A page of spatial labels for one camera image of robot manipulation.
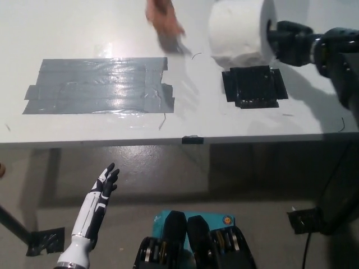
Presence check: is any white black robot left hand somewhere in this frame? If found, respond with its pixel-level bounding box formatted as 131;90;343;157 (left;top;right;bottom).
71;162;120;244

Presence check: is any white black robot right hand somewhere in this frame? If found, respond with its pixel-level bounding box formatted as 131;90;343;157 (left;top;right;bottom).
268;20;318;68

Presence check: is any person's bare hand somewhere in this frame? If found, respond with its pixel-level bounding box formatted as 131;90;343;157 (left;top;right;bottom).
145;0;186;37

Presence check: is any white toilet paper roll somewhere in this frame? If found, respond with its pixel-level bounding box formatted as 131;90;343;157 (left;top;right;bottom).
207;0;279;64

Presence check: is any black ribbed robot torso block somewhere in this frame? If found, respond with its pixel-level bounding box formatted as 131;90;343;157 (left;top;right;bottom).
186;212;256;269
134;210;195;269

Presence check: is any teal robot torso box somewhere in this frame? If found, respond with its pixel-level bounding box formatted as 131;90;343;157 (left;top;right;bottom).
153;209;236;250

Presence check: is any black floor tape patch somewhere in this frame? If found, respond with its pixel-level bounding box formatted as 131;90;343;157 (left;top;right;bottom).
286;207;326;235
26;226;65;256

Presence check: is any black slanted table leg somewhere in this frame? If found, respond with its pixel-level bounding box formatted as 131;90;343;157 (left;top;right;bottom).
318;173;359;236
0;203;32;247

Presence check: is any grey duct tape patch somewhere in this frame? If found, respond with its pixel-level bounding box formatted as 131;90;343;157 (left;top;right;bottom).
22;57;175;115

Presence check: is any black floor cable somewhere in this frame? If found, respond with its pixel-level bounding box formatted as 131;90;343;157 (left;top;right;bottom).
302;232;315;269

